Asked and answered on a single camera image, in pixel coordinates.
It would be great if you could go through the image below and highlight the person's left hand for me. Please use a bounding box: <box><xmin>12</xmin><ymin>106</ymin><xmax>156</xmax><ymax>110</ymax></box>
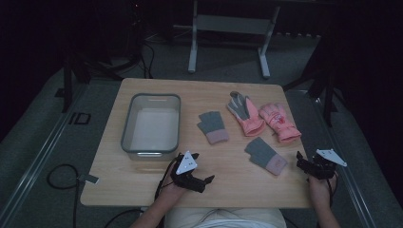
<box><xmin>158</xmin><ymin>179</ymin><xmax>189</xmax><ymax>207</ymax></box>

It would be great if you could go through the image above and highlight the person's right hand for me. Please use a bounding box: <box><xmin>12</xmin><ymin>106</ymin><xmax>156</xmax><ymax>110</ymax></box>
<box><xmin>308</xmin><ymin>173</ymin><xmax>338</xmax><ymax>209</ymax></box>

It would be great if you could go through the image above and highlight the person's light clothing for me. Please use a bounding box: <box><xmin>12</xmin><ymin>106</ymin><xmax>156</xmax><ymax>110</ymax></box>
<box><xmin>164</xmin><ymin>207</ymin><xmax>288</xmax><ymax>228</ymax></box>

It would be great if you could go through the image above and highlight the grey cable plug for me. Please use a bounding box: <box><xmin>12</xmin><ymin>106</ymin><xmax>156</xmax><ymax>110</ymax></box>
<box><xmin>77</xmin><ymin>173</ymin><xmax>101</xmax><ymax>185</ymax></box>

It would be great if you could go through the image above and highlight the black cable under table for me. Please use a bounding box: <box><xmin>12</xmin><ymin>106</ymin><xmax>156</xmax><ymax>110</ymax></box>
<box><xmin>104</xmin><ymin>207</ymin><xmax>145</xmax><ymax>228</ymax></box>

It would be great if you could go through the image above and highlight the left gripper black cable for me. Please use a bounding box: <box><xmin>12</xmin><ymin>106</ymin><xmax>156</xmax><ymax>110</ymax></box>
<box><xmin>153</xmin><ymin>156</ymin><xmax>181</xmax><ymax>202</ymax></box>

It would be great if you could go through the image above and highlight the pink glove with print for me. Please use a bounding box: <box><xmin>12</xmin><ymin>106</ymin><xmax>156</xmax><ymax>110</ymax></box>
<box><xmin>259</xmin><ymin>102</ymin><xmax>302</xmax><ymax>143</ymax></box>

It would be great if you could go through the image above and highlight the white metal desk frame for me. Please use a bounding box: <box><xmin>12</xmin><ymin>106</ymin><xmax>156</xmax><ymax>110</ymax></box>
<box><xmin>187</xmin><ymin>0</ymin><xmax>281</xmax><ymax>80</ymax></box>

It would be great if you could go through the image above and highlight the pink glove grey palm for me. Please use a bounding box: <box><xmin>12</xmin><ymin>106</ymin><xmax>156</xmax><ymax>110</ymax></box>
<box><xmin>226</xmin><ymin>90</ymin><xmax>266</xmax><ymax>138</ymax></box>

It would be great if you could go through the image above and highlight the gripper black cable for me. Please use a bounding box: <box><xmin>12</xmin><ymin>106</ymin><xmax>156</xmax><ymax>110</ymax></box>
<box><xmin>153</xmin><ymin>156</ymin><xmax>181</xmax><ymax>202</ymax></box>
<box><xmin>328</xmin><ymin>175</ymin><xmax>339</xmax><ymax>208</ymax></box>

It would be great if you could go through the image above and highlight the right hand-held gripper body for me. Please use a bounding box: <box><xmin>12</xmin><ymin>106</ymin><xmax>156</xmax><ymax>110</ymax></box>
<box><xmin>303</xmin><ymin>148</ymin><xmax>348</xmax><ymax>181</ymax></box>

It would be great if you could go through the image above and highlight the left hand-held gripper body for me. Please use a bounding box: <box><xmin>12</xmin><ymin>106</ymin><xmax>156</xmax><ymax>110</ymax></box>
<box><xmin>170</xmin><ymin>150</ymin><xmax>207</xmax><ymax>194</ymax></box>

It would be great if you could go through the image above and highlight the black metal stand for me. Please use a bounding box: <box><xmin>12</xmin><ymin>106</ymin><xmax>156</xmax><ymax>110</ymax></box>
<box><xmin>282</xmin><ymin>31</ymin><xmax>347</xmax><ymax>128</ymax></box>
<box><xmin>54</xmin><ymin>51</ymin><xmax>125</xmax><ymax>114</ymax></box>

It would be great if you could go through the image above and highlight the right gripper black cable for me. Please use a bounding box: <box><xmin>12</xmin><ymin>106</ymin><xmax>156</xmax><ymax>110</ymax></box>
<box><xmin>328</xmin><ymin>175</ymin><xmax>339</xmax><ymax>208</ymax></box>

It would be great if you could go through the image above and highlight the grey fingerless glove pink cuff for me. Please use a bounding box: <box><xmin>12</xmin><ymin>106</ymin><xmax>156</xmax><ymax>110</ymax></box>
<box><xmin>196</xmin><ymin>110</ymin><xmax>230</xmax><ymax>145</ymax></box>
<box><xmin>243</xmin><ymin>136</ymin><xmax>289</xmax><ymax>177</ymax></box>

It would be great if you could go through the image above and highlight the black floor cable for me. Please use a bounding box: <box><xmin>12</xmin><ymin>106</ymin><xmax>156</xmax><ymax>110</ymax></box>
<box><xmin>46</xmin><ymin>163</ymin><xmax>81</xmax><ymax>228</ymax></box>

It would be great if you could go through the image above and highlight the clear plastic bin grey rim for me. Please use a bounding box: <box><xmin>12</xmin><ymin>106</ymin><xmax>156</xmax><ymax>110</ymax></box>
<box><xmin>120</xmin><ymin>92</ymin><xmax>182</xmax><ymax>162</ymax></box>

